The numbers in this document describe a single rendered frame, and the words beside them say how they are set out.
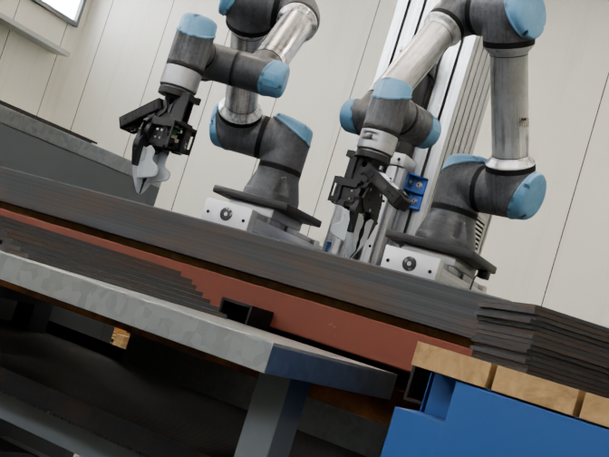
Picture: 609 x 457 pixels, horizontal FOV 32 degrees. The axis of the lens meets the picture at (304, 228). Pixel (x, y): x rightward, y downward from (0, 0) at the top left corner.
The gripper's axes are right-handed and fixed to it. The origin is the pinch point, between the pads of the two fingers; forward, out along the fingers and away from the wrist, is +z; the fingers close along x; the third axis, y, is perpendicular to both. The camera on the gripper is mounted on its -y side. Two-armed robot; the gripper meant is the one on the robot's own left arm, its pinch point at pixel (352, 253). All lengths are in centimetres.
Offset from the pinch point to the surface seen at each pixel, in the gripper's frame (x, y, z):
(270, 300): 62, -28, 14
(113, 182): -32, 99, -5
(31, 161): -2, 99, -2
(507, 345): 85, -71, 12
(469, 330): 62, -56, 10
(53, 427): 60, 4, 41
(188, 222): 62, -10, 7
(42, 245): 87, -11, 16
